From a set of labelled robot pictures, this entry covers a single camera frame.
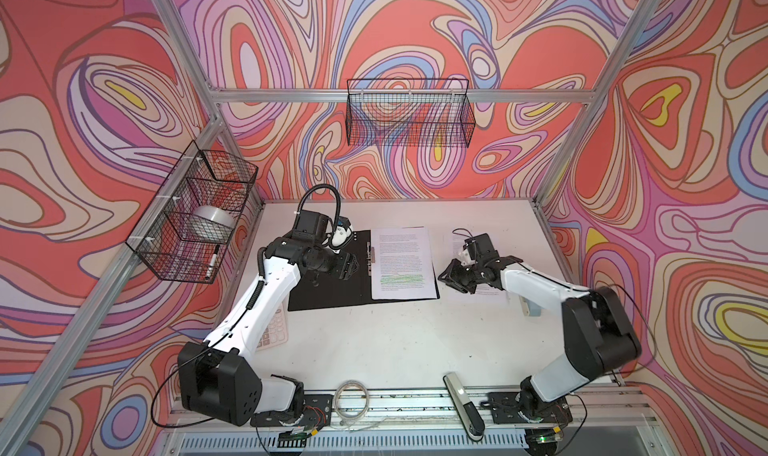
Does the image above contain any white and black file folder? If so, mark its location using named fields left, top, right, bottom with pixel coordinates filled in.
left=287, top=230, right=405, bottom=312

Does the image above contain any metal folder clip mechanism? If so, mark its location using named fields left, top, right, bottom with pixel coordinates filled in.
left=366, top=241, right=375, bottom=277

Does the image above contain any printed paper sheets stack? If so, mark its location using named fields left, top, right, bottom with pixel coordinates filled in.
left=370, top=226, right=439, bottom=301

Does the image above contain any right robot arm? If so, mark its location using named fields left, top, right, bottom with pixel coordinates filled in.
left=438, top=233, right=642, bottom=422

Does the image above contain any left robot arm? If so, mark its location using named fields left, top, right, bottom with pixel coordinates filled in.
left=177, top=183, right=359, bottom=426

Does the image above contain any grey blue hole punch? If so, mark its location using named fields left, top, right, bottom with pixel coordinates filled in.
left=519, top=296, right=542, bottom=317

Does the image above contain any pink white calculator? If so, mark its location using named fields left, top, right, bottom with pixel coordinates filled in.
left=257, top=306, right=289, bottom=350

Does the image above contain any marker pen in basket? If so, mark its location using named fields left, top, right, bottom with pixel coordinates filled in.
left=205, top=244, right=221, bottom=280

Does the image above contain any silver tape roll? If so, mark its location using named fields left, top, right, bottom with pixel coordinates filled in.
left=189, top=205, right=236, bottom=237

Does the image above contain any white and black stapler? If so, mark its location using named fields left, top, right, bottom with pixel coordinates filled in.
left=443, top=372, right=485, bottom=442

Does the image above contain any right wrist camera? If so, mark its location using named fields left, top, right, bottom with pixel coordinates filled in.
left=457, top=244, right=475, bottom=266

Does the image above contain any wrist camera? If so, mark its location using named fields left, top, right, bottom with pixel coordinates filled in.
left=329, top=216, right=354, bottom=250
left=457, top=244, right=475, bottom=266

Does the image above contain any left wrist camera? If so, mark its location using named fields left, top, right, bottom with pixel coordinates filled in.
left=329, top=216, right=354, bottom=250

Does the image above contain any white coiled cable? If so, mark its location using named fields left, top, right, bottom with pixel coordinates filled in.
left=332, top=380, right=371, bottom=422

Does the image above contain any left black wire basket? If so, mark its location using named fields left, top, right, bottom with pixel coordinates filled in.
left=126, top=142, right=258, bottom=284

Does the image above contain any black wire basket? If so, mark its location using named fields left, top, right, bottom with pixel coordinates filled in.
left=126, top=142, right=258, bottom=284
left=345, top=76, right=476, bottom=148

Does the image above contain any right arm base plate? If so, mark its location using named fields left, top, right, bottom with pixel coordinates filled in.
left=480, top=392, right=573, bottom=426

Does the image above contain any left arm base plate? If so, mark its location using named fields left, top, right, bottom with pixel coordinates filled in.
left=250, top=393, right=334, bottom=429

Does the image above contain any rear black wire basket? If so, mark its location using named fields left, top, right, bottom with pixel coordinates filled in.
left=345, top=76, right=476, bottom=148

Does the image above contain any aluminium frame rail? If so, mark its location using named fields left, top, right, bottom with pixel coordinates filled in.
left=152, top=387, right=674, bottom=455

